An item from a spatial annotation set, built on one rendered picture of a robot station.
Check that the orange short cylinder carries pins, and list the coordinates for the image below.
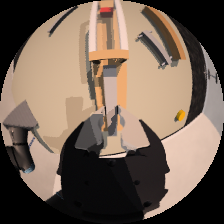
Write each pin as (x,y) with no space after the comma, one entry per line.
(180,115)

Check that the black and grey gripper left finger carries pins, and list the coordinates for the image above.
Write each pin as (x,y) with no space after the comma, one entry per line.
(85,138)

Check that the grey bar with cross pins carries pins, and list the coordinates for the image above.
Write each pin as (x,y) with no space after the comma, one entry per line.
(156,46)

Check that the orange wooden plank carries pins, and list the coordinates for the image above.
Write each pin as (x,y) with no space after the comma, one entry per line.
(167,31)

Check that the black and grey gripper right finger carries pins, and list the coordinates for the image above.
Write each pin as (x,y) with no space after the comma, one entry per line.
(138,136)

